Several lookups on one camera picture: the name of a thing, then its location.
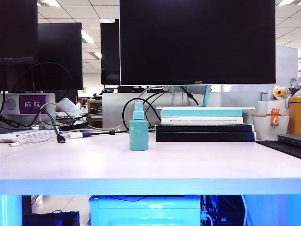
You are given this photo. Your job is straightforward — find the teal spray bottle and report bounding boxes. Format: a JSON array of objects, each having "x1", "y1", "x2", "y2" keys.
[{"x1": 129, "y1": 101, "x2": 150, "y2": 151}]

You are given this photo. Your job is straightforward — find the teal book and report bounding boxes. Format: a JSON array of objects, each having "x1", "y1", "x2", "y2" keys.
[{"x1": 161, "y1": 109, "x2": 244, "y2": 118}]

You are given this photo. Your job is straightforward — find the white book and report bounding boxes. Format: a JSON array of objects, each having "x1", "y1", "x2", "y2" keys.
[{"x1": 161, "y1": 116, "x2": 245, "y2": 126}]

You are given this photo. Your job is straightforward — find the thin black box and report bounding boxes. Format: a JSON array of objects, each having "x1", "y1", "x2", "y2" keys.
[{"x1": 155, "y1": 124, "x2": 254, "y2": 133}]

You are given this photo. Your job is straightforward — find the brown wooden box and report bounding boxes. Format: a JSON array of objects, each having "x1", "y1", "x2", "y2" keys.
[{"x1": 87, "y1": 99, "x2": 103, "y2": 128}]

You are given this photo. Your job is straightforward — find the narrow black monitor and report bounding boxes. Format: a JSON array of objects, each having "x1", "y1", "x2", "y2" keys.
[{"x1": 100, "y1": 18, "x2": 121, "y2": 85}]

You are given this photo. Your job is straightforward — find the white adapter with blue plug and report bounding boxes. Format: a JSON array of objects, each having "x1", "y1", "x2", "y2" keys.
[{"x1": 68, "y1": 131, "x2": 93, "y2": 139}]

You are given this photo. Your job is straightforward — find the white lying bottle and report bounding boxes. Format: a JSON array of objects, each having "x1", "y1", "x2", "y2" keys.
[{"x1": 57, "y1": 97, "x2": 83, "y2": 115}]

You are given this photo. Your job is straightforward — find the large black AOC monitor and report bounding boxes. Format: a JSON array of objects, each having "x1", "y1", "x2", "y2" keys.
[{"x1": 119, "y1": 0, "x2": 277, "y2": 86}]

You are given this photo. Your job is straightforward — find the light blue storage box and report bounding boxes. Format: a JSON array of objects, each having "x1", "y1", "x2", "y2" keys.
[{"x1": 88, "y1": 195, "x2": 201, "y2": 226}]

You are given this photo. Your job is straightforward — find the black monitor back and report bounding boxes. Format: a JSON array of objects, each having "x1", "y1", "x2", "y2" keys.
[{"x1": 32, "y1": 22, "x2": 83, "y2": 91}]

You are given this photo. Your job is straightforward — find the white round pot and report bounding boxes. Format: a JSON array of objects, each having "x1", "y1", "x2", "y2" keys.
[{"x1": 252, "y1": 113, "x2": 290, "y2": 141}]

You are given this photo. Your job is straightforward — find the white square container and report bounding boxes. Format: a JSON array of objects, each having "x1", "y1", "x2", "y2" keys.
[{"x1": 257, "y1": 100, "x2": 290, "y2": 116}]

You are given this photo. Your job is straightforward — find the purple name sign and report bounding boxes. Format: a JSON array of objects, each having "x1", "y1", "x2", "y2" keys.
[{"x1": 19, "y1": 95, "x2": 47, "y2": 115}]

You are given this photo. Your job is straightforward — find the white printed paper sheets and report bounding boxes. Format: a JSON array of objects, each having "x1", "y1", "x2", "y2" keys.
[{"x1": 0, "y1": 130, "x2": 62, "y2": 144}]

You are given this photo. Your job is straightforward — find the plush sunflower toy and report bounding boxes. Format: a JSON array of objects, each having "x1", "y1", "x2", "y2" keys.
[{"x1": 272, "y1": 85, "x2": 292, "y2": 102}]

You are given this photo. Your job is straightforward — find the black desk mat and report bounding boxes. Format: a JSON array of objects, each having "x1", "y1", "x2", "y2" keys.
[{"x1": 255, "y1": 140, "x2": 301, "y2": 159}]

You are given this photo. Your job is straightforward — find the white desk partition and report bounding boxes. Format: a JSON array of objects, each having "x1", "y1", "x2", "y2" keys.
[{"x1": 0, "y1": 92, "x2": 56, "y2": 123}]

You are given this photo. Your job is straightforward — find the grey laptop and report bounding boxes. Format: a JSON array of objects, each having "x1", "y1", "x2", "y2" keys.
[{"x1": 277, "y1": 132, "x2": 301, "y2": 148}]

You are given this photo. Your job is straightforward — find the yellow canister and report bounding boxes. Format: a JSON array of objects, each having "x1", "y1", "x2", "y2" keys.
[{"x1": 286, "y1": 96, "x2": 301, "y2": 135}]

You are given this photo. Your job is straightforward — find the dark bag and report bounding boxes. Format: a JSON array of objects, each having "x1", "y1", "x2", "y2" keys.
[{"x1": 22, "y1": 210, "x2": 81, "y2": 226}]

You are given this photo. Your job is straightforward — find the black monitor with buttons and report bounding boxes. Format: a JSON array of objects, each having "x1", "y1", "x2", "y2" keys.
[{"x1": 0, "y1": 0, "x2": 39, "y2": 65}]

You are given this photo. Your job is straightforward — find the black looped cable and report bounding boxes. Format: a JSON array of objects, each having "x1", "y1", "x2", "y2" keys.
[{"x1": 122, "y1": 91, "x2": 165, "y2": 132}]

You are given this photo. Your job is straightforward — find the black HDMI cable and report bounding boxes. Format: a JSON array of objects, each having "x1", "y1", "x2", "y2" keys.
[{"x1": 30, "y1": 108, "x2": 67, "y2": 145}]

